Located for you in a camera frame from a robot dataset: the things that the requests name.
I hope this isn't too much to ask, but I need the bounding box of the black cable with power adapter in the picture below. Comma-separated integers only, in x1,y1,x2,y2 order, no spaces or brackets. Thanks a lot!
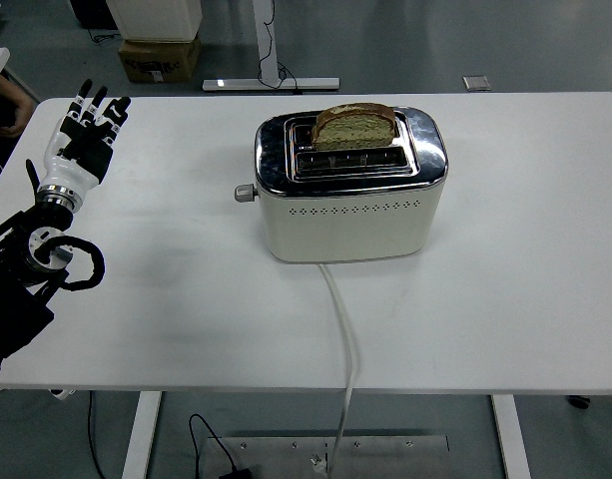
188,412,255,479

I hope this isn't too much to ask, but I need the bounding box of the black box on floor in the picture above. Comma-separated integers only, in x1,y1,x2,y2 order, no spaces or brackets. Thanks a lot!
69,0,120,31

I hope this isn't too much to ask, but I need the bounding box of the brown bread slice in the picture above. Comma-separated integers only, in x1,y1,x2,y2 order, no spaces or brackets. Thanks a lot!
310,102,396,151

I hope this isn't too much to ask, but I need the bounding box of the white table leg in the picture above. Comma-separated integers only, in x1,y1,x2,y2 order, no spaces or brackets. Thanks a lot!
490,394,532,479
121,390,163,479

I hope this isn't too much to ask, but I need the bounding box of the brown cardboard box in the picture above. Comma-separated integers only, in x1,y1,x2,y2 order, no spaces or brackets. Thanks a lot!
118,34,203,84

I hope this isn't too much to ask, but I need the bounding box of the white desk leg with foot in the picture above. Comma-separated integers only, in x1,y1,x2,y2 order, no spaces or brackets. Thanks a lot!
202,0,341,93

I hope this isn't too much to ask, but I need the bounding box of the person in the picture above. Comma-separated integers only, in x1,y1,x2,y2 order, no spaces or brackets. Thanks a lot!
0,73,36,171

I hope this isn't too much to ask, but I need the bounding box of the thin black hanging cable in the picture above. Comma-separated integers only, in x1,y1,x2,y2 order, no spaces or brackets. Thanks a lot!
87,390,110,479

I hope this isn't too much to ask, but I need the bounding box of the white toaster power cord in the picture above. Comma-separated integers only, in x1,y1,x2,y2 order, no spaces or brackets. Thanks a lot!
318,262,360,473

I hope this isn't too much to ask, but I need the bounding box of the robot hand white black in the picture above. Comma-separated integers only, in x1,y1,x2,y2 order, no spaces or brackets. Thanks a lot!
39,78,132,194

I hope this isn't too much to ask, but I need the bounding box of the cream and chrome toaster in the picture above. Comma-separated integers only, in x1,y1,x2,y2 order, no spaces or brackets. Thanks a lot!
254,106,449,264

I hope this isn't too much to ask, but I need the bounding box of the thin black cable on desk leg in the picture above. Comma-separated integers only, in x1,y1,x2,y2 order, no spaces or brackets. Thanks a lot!
258,0,305,96

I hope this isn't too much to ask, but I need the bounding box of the grey metal plate with screws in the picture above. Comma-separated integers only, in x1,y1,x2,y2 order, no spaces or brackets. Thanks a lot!
205,435,450,479

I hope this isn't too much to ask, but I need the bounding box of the large white box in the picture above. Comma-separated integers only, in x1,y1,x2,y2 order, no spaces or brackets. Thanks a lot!
105,0,205,43

